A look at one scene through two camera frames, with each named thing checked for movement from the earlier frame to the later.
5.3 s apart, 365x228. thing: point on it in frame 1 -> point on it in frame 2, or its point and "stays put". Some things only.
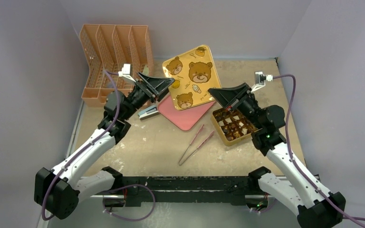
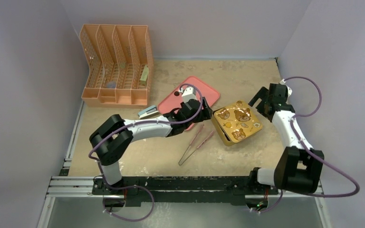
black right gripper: x=238 y=99 -> x=264 y=102
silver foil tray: x=195 y=73 -> x=235 y=123
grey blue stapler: x=148 y=112 stays put
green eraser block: x=146 y=70 stays put
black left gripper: x=158 y=87 -> x=205 y=114
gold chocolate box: x=232 y=125 stays put
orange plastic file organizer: x=106 y=49 stays put
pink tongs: x=195 y=137 stays put
